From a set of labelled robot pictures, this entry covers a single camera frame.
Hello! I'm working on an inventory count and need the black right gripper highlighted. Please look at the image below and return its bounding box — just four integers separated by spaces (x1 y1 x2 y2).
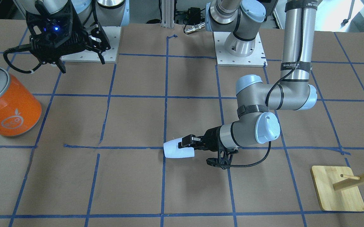
40 14 111 73

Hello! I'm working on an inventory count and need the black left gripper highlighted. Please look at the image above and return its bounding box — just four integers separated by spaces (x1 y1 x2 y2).
178 126 225 151

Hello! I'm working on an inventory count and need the light blue plastic cup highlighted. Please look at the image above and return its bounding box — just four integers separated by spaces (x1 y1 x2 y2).
163 137 195 158

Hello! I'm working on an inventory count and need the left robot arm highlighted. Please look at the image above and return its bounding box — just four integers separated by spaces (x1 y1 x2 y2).
164 0 319 151

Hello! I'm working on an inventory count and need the orange can-shaped container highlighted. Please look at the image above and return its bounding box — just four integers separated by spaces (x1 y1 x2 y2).
0 67 42 137

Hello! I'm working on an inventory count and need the wooden mug tree stand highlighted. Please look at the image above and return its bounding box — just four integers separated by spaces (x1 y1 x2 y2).
310 166 364 212

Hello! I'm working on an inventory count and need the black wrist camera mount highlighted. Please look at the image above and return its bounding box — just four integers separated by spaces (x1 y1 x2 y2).
23 0 78 63
206 148 239 170

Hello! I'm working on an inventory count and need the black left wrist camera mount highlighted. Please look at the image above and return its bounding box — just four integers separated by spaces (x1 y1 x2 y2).
206 148 239 170

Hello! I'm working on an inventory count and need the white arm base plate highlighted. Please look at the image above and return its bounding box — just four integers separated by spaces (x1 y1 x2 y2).
213 32 268 67
59 26 122 63

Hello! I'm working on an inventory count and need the aluminium frame post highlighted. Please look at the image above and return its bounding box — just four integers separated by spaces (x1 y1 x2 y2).
159 0 175 30

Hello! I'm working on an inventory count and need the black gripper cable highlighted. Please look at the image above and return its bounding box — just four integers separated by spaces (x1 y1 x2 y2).
226 6 310 168

